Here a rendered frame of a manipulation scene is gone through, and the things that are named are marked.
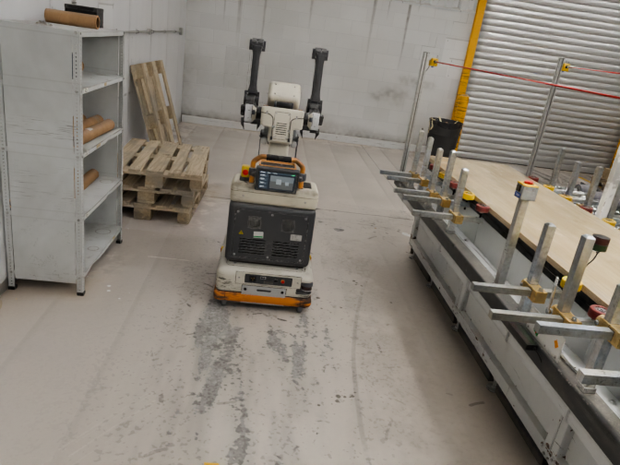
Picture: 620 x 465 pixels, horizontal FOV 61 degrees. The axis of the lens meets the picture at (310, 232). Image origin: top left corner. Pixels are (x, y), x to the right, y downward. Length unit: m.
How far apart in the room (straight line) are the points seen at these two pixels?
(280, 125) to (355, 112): 6.14
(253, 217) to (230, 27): 6.39
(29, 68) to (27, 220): 0.87
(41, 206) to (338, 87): 6.82
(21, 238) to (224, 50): 6.46
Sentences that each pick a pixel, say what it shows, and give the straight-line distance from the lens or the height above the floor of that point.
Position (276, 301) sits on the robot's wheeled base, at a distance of 3.40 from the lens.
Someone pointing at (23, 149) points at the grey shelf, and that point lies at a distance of 3.36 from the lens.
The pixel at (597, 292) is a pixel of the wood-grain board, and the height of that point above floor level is 0.90.
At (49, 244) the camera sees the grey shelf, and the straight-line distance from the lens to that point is 3.50.
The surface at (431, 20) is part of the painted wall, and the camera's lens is 9.72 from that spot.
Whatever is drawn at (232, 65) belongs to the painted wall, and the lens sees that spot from 9.40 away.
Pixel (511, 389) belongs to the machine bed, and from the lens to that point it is 2.98.
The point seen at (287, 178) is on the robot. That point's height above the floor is 0.89.
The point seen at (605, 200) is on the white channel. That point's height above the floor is 1.00.
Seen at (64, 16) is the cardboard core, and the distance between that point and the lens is 3.73.
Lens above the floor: 1.70
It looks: 20 degrees down
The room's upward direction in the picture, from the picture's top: 8 degrees clockwise
